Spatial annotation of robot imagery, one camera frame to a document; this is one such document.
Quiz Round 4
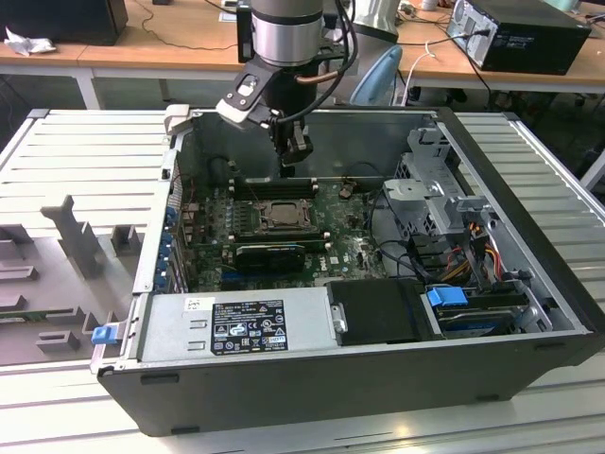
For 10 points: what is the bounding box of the black cylindrical case part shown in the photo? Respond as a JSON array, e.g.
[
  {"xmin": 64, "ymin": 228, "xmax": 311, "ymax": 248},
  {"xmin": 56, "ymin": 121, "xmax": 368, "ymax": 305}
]
[{"xmin": 210, "ymin": 157, "xmax": 233, "ymax": 185}]

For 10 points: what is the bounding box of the grey parts rack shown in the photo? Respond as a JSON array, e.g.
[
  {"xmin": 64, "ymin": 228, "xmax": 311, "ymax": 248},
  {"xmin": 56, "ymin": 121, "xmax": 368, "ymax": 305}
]
[{"xmin": 0, "ymin": 193, "xmax": 146, "ymax": 366}]

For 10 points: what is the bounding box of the crumpled white paper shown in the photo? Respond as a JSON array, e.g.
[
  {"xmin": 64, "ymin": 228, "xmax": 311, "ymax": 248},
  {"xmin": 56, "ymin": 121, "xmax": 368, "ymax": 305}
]
[{"xmin": 3, "ymin": 26, "xmax": 59, "ymax": 57}]

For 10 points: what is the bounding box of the white metal frame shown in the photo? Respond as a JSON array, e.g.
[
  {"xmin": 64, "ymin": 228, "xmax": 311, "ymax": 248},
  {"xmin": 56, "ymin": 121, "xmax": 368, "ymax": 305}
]
[{"xmin": 579, "ymin": 148, "xmax": 605, "ymax": 193}]

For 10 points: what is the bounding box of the silver metal drive cage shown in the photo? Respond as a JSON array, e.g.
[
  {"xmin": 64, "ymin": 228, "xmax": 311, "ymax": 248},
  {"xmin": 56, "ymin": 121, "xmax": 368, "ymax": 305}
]
[{"xmin": 381, "ymin": 126, "xmax": 502, "ymax": 289}]

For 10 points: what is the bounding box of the green motherboard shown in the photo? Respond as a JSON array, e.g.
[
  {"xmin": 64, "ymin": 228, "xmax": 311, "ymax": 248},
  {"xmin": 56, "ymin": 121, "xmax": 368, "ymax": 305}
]
[{"xmin": 188, "ymin": 181, "xmax": 389, "ymax": 293}]

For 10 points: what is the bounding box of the CPU socket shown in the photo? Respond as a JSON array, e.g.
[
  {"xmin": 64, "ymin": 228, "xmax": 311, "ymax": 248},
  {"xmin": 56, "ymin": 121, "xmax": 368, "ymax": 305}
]
[{"xmin": 256, "ymin": 199, "xmax": 319, "ymax": 234}]

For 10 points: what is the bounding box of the black RAM slot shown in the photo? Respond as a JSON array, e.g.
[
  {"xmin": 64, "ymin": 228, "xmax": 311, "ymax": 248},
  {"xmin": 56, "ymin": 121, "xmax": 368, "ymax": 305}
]
[
  {"xmin": 233, "ymin": 187, "xmax": 317, "ymax": 195},
  {"xmin": 233, "ymin": 193, "xmax": 317, "ymax": 201},
  {"xmin": 233, "ymin": 183, "xmax": 317, "ymax": 190},
  {"xmin": 230, "ymin": 227, "xmax": 330, "ymax": 238},
  {"xmin": 233, "ymin": 177, "xmax": 317, "ymax": 184},
  {"xmin": 230, "ymin": 236, "xmax": 331, "ymax": 248}
]

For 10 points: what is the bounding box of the silver power supply unit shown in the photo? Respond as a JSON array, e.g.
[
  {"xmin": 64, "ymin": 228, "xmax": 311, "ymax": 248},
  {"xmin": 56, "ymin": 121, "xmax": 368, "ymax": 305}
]
[{"xmin": 139, "ymin": 287, "xmax": 339, "ymax": 364}]

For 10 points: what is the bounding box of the black desktop computer tower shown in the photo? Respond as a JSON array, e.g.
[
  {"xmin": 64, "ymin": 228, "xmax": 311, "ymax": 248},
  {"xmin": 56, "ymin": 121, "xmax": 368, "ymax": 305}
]
[{"xmin": 446, "ymin": 0, "xmax": 593, "ymax": 76}]

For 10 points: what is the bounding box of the black graphics card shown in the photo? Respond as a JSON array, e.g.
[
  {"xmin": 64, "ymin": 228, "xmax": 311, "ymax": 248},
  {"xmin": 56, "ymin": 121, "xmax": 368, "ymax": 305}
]
[{"xmin": 234, "ymin": 242, "xmax": 307, "ymax": 274}]

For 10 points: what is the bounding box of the white cable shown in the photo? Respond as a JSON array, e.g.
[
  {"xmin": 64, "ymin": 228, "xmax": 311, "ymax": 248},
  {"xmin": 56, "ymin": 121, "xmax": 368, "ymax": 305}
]
[{"xmin": 404, "ymin": 41, "xmax": 439, "ymax": 106}]

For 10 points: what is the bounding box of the green RAM stick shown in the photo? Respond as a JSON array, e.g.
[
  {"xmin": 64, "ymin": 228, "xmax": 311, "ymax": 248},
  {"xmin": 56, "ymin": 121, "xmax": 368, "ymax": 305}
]
[{"xmin": 0, "ymin": 309, "xmax": 48, "ymax": 327}]

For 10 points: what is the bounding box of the black open PC case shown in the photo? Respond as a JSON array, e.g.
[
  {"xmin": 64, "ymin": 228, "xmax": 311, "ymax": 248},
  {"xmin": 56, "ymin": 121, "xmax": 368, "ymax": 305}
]
[{"xmin": 89, "ymin": 104, "xmax": 599, "ymax": 439}]

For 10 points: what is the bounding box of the dark hard disk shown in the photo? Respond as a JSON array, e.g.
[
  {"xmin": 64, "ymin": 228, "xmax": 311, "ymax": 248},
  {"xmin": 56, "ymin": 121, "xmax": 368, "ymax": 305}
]
[{"xmin": 437, "ymin": 306, "xmax": 517, "ymax": 340}]

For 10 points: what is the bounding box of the metal socket cover frame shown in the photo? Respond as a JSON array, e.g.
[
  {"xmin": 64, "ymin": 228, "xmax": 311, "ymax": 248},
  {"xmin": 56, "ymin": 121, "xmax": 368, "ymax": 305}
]
[{"xmin": 262, "ymin": 201, "xmax": 314, "ymax": 231}]

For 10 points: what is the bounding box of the white camera on black bracket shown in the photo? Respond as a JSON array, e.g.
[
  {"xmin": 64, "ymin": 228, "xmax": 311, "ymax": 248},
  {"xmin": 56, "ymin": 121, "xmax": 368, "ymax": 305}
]
[{"xmin": 215, "ymin": 70, "xmax": 281, "ymax": 127}]

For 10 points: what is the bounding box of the wooden desk white frame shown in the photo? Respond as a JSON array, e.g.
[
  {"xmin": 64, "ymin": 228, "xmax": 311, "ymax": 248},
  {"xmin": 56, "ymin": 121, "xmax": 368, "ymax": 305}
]
[
  {"xmin": 0, "ymin": 42, "xmax": 103, "ymax": 111},
  {"xmin": 75, "ymin": 0, "xmax": 605, "ymax": 113}
]

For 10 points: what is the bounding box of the blue disk carrier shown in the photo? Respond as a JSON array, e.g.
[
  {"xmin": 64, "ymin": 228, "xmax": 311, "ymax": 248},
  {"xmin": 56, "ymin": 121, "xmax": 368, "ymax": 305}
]
[{"xmin": 424, "ymin": 286, "xmax": 470, "ymax": 314}]

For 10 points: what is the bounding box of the black plastic shroud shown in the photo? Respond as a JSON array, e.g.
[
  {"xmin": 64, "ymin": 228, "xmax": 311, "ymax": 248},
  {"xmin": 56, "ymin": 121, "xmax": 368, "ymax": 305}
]
[{"xmin": 325, "ymin": 278, "xmax": 429, "ymax": 346}]

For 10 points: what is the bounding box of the black wire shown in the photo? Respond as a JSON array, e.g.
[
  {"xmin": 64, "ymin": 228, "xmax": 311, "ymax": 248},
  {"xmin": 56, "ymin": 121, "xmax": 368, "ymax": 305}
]
[
  {"xmin": 370, "ymin": 238, "xmax": 418, "ymax": 281},
  {"xmin": 348, "ymin": 161, "xmax": 386, "ymax": 183}
]

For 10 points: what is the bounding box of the red yellow wire bundle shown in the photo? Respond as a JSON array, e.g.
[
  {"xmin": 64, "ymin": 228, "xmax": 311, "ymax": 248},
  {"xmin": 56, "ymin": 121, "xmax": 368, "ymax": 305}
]
[{"xmin": 484, "ymin": 243, "xmax": 503, "ymax": 280}]

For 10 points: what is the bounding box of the large black box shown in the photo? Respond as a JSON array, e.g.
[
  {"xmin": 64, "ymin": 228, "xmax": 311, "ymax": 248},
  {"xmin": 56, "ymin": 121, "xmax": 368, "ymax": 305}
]
[{"xmin": 0, "ymin": 0, "xmax": 130, "ymax": 47}]

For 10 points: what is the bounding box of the small black device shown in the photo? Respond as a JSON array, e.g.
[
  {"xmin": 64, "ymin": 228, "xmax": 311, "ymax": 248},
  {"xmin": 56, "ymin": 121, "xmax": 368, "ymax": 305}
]
[{"xmin": 235, "ymin": 4, "xmax": 257, "ymax": 63}]

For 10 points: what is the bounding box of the grey plastic case latch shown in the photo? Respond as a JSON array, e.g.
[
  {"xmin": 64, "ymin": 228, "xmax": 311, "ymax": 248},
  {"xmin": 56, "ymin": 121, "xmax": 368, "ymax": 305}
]
[{"xmin": 163, "ymin": 104, "xmax": 192, "ymax": 139}]

